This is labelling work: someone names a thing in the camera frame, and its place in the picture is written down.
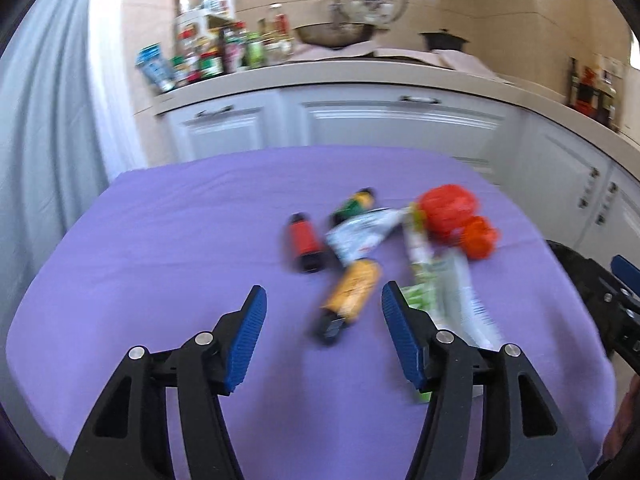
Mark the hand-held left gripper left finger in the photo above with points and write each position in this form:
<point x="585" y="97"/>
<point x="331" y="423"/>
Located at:
<point x="245" y="340"/>

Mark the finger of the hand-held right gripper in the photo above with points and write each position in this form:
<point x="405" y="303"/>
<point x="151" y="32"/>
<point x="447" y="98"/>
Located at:
<point x="626" y="272"/>

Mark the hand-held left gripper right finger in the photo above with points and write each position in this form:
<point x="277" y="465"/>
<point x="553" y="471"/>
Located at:
<point x="402" y="340"/>

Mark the small green packet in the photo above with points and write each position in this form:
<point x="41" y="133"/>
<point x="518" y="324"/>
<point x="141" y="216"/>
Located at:
<point x="419" y="296"/>

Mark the small yellow bottle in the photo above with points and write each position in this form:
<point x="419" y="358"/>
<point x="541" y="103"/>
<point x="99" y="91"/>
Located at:
<point x="352" y="290"/>

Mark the long white plastic wrapper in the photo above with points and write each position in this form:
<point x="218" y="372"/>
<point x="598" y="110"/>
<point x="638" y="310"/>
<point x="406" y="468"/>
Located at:
<point x="465" y="300"/>

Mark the green and white snack wrapper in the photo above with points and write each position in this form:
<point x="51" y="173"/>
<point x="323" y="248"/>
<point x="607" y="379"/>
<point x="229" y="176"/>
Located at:
<point x="417" y="250"/>

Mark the silver foil wrapper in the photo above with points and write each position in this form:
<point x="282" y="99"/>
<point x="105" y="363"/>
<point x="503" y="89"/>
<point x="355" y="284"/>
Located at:
<point x="360" y="232"/>

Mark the small red bottle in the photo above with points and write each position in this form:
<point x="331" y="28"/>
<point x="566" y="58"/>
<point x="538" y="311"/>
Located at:
<point x="305" y="240"/>

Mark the small green bottle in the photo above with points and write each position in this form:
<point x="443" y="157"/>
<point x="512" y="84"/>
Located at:
<point x="354" y="204"/>

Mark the person's right hand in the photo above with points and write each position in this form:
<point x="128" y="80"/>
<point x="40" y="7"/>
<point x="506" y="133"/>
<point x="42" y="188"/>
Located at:
<point x="622" y="425"/>

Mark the white corner cabinet door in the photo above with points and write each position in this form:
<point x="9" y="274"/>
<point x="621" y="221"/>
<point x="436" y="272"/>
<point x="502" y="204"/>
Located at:
<point x="622" y="215"/>
<point x="555" y="170"/>

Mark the purple tablecloth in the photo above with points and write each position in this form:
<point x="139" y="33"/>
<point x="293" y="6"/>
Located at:
<point x="175" y="240"/>

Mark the group of dark bottles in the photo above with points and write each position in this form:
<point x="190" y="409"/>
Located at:
<point x="592" y="92"/>

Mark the narrow white cabinet door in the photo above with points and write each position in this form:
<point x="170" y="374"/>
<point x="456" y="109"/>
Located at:
<point x="220" y="130"/>

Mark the wide white cabinet door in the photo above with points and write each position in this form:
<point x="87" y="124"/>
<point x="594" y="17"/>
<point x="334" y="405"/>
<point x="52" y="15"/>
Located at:
<point x="400" y="125"/>

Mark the pink cloth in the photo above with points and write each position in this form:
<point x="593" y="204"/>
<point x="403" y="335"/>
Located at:
<point x="465" y="62"/>

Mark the red lid green label jar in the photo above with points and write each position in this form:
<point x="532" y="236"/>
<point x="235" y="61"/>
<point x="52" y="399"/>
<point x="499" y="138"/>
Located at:
<point x="211" y="64"/>

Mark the blue packet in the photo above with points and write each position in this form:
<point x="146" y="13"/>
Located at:
<point x="156" y="69"/>

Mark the grey curtain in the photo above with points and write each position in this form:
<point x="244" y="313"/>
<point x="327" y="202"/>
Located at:
<point x="45" y="135"/>

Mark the green drink bottle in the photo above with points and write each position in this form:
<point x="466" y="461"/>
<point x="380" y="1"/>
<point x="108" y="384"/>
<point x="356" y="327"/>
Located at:
<point x="254" y="51"/>

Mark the white lidded jar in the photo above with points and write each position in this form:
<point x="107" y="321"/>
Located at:
<point x="281" y="50"/>

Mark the black clay pot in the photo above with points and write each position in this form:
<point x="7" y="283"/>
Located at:
<point x="444" y="40"/>

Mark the metal wok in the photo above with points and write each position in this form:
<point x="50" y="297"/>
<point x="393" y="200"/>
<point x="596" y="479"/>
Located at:
<point x="334" y="34"/>

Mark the cooking oil bottle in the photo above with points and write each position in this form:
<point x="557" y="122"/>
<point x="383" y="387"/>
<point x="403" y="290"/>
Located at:
<point x="277" y="22"/>

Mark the white spice rack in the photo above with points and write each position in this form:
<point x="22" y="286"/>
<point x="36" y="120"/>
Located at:
<point x="205" y="7"/>

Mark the white door frame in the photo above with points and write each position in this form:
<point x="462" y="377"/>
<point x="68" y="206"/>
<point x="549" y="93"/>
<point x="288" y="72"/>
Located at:
<point x="117" y="85"/>

